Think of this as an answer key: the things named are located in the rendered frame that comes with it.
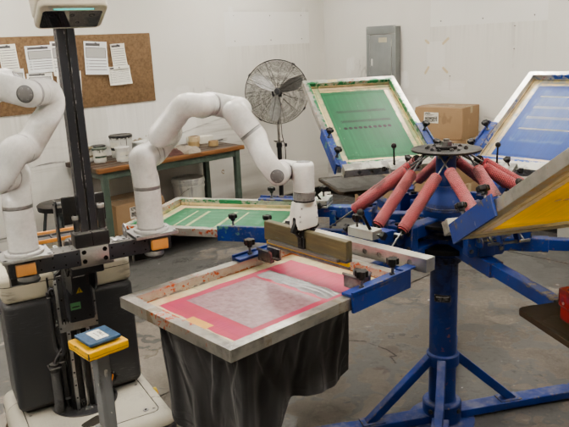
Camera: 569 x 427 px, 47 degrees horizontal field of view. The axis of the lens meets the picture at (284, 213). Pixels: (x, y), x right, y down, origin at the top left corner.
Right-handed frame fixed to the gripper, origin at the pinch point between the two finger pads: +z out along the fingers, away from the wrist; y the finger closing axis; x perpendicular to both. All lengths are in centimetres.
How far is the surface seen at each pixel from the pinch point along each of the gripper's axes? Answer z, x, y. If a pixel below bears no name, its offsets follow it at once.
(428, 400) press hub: 98, -2, -81
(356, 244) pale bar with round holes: 5.9, 3.1, -23.7
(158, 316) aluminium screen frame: 11, -5, 58
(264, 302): 14.1, 4.6, 24.0
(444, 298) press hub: 45, 4, -82
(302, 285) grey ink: 13.5, 4.6, 6.3
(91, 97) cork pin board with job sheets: -28, -379, -117
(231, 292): 14.2, -10.4, 25.8
